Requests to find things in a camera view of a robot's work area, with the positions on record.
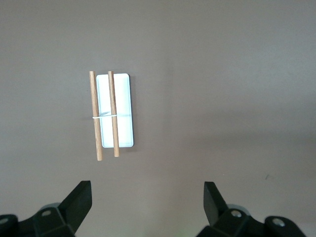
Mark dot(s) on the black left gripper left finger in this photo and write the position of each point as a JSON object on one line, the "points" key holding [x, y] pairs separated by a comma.
{"points": [[66, 212]]}

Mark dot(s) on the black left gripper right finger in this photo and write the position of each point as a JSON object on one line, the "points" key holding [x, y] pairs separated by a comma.
{"points": [[222, 217]]}

